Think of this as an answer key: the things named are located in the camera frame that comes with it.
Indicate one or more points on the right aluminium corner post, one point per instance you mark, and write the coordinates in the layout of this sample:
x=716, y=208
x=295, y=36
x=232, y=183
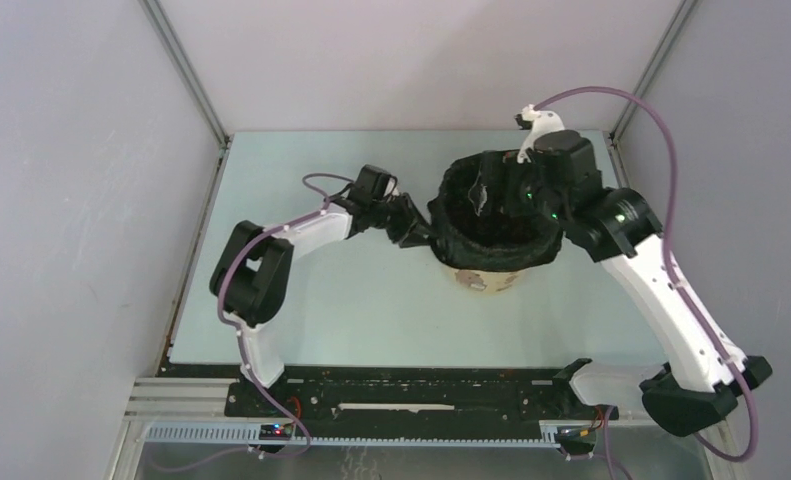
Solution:
x=666, y=44

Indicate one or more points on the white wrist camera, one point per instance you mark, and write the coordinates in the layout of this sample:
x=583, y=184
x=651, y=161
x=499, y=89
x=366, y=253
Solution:
x=538, y=123
x=391, y=189

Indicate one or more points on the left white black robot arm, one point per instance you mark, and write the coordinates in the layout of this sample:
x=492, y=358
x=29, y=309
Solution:
x=251, y=277

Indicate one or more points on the aluminium corner post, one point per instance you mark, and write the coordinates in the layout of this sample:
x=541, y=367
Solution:
x=666, y=44
x=162, y=25

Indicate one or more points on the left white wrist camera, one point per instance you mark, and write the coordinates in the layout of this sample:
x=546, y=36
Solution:
x=391, y=189

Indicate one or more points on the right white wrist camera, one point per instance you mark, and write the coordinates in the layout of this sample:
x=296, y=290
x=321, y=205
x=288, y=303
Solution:
x=538, y=123

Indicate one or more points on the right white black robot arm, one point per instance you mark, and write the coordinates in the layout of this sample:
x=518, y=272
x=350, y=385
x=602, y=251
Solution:
x=555, y=175

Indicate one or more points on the small circuit board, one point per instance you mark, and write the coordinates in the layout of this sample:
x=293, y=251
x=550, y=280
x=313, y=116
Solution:
x=576, y=432
x=276, y=432

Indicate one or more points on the left aluminium corner post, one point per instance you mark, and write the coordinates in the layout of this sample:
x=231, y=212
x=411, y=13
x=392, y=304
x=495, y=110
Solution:
x=162, y=25

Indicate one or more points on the yellow capybara trash bin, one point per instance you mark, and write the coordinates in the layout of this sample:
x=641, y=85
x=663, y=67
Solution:
x=485, y=282

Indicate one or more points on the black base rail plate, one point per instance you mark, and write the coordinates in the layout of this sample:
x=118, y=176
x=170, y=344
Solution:
x=425, y=403

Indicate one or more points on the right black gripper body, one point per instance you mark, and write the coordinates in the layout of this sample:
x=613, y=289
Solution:
x=524, y=196

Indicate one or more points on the black plastic trash bag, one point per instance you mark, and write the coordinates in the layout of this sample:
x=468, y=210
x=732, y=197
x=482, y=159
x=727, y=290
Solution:
x=461, y=239

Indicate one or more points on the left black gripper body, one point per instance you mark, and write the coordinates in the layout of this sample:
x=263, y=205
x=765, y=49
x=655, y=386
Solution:
x=396, y=217

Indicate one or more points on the right small circuit board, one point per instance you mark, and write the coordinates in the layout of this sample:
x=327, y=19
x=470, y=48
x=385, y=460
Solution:
x=576, y=432

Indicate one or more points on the white slotted cable duct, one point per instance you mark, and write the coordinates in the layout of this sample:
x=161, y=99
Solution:
x=254, y=434

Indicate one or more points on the left small circuit board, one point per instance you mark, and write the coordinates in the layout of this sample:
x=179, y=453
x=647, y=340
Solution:
x=276, y=432

